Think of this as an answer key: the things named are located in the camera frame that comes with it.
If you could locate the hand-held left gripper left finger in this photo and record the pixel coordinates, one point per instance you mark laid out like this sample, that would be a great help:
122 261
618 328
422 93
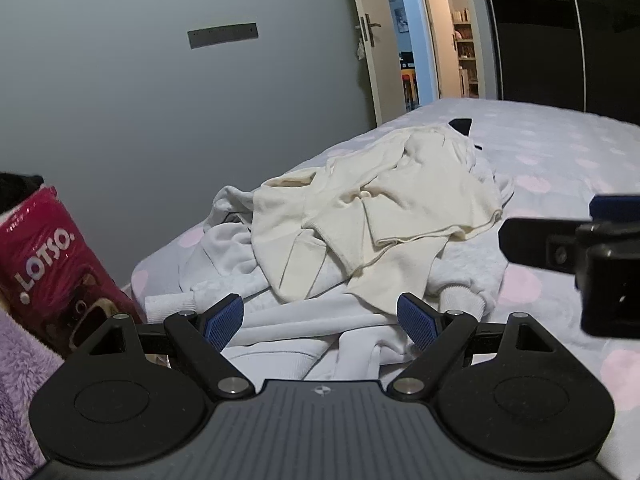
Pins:
225 321

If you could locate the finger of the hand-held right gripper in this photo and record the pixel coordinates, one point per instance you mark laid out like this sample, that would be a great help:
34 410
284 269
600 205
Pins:
615 207
535 242

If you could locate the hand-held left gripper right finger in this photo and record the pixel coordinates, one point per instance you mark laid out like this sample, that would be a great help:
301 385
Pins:
417 319

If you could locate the white sweatshirt with navy trim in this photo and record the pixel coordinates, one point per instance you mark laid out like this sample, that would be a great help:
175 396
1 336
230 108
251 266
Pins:
300 330

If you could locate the cream knit sweater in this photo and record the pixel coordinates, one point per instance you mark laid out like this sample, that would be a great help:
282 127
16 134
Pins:
400 195

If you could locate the pink polka dot bedsheet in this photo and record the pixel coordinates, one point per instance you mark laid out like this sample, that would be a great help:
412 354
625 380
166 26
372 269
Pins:
550 150

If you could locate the red plastic package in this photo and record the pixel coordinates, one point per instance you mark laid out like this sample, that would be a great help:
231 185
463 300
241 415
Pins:
50 270

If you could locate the black wardrobe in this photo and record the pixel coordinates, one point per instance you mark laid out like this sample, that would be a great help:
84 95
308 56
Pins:
540 35

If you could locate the orange stool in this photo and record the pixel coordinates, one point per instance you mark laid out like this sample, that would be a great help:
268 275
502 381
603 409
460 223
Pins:
409 87

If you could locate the hallway bookshelf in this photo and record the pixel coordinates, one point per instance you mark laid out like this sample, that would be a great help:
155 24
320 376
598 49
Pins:
466 50

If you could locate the purple fluffy blanket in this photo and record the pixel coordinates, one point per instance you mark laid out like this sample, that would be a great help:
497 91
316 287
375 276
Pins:
20 385

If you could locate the cream door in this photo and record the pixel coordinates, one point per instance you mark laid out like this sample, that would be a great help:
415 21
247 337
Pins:
380 85

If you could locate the grey wall plate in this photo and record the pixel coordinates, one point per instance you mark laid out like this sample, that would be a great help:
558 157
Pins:
222 35

